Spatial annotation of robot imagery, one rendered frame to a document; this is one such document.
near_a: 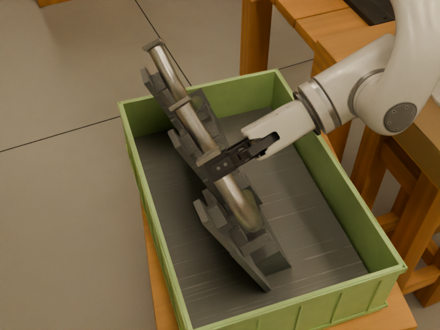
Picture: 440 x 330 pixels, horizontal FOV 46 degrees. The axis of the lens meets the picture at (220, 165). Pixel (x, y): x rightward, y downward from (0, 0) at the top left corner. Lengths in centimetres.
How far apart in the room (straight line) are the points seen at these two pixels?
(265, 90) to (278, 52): 169
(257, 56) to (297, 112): 143
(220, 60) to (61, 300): 158
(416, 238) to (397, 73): 88
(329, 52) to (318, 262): 67
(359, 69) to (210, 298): 54
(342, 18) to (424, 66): 104
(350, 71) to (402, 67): 10
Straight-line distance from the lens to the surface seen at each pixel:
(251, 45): 212
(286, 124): 74
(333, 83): 76
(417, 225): 149
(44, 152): 258
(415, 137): 132
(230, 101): 136
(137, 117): 130
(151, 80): 105
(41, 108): 282
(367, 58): 78
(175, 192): 120
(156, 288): 114
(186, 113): 91
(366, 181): 164
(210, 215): 81
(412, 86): 70
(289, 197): 120
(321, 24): 169
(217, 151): 76
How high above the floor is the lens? 179
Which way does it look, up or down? 48 degrees down
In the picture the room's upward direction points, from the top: straight up
